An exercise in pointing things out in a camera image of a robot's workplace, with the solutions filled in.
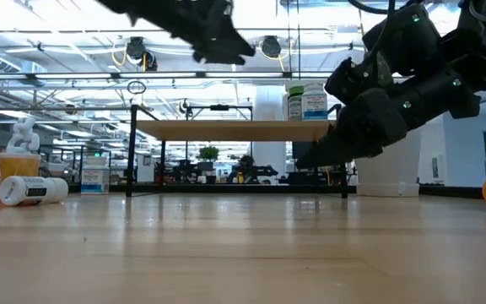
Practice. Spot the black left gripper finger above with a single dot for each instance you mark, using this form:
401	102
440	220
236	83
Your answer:
222	46

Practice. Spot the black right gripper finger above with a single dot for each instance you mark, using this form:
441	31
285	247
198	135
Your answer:
329	148

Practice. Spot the white bottle blue label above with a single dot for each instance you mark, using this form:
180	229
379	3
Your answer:
314	105
95	179

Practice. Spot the green cap medicine bottle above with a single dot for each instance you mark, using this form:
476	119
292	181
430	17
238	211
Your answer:
295	105

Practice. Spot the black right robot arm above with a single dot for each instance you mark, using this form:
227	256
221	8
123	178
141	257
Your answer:
471	50

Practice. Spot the white plant pot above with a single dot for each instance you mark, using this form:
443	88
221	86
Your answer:
395	173

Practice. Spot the green background plant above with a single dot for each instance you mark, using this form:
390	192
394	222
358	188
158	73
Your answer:
208	153

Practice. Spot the white figurine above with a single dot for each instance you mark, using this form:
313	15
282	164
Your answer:
23	139

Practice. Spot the white labelled pill bottle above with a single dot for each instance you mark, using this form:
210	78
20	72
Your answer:
32	190

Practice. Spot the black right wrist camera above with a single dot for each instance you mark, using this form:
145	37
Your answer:
352	80

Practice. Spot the wooden shelf black metal frame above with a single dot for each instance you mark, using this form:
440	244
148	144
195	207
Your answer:
234	131

